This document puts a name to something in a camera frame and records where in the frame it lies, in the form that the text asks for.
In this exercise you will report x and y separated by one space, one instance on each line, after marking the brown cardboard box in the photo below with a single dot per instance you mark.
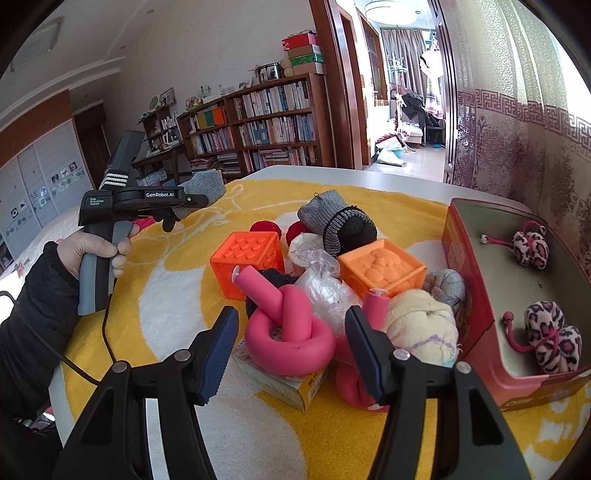
308 69

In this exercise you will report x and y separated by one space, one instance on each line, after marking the light orange toy cube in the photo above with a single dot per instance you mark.
383 272

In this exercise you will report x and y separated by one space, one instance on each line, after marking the pile of clothes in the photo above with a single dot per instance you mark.
415 108

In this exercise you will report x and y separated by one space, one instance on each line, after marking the red pompom balls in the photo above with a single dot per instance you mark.
294 233

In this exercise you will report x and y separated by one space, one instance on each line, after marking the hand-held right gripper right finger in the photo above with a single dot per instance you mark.
364 350

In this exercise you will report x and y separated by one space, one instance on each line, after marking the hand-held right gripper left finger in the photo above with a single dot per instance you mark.
221 350

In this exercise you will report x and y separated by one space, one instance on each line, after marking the green cardboard box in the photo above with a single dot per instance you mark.
305 59

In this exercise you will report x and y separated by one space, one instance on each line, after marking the dark wooden shelf unit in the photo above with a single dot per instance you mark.
159 134

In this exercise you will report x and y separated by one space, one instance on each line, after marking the red yarn ball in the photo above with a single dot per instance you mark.
265 227

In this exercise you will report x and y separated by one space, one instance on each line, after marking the yellow and white blanket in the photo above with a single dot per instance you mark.
161 286

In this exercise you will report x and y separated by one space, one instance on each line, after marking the grey sock with black cuff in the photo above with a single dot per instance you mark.
323 207

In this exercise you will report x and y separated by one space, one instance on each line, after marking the photo frame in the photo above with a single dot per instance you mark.
268 72

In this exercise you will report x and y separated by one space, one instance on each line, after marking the red cardboard box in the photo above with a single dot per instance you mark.
300 40

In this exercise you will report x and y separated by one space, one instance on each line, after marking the cream pastel sock ball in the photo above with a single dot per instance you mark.
415 323

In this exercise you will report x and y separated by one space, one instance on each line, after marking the dark orange toy cube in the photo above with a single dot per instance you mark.
240 263

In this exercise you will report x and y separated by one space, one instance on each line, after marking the person's left hand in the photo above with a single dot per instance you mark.
81 244

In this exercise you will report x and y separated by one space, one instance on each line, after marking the clear plastic bag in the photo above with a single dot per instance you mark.
318 286

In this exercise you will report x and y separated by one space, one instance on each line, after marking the sliding door wardrobe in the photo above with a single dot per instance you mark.
46 175

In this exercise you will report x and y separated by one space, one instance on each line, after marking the round ceiling lamp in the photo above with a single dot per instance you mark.
395 9

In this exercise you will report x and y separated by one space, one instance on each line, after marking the white bag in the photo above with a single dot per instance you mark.
390 154

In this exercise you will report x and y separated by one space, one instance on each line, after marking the dark pink knotted foam tube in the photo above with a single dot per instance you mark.
349 387

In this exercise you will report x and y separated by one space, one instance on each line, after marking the grey knit glove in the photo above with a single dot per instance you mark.
203 184

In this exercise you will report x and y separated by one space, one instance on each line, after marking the patterned lace curtain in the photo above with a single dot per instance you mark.
508 138

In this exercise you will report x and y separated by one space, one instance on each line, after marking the grey yarn ball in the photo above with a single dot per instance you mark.
445 284

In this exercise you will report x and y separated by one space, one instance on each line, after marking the dark fuzzy sock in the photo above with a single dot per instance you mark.
272 275

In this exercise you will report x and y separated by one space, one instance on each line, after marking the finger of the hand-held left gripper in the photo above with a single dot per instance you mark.
169 221

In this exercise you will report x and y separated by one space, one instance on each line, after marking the person's left forearm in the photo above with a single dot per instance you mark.
32 323

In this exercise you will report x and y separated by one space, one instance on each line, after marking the light pink knotted foam tube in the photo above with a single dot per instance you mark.
295 332

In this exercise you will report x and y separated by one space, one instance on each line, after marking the wooden door frame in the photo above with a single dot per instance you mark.
332 92

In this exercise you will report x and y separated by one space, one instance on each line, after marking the white and yellow cardboard box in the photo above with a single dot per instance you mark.
286 390

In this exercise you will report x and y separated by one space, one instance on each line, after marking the wooden bookshelf with books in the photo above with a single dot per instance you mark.
277 115

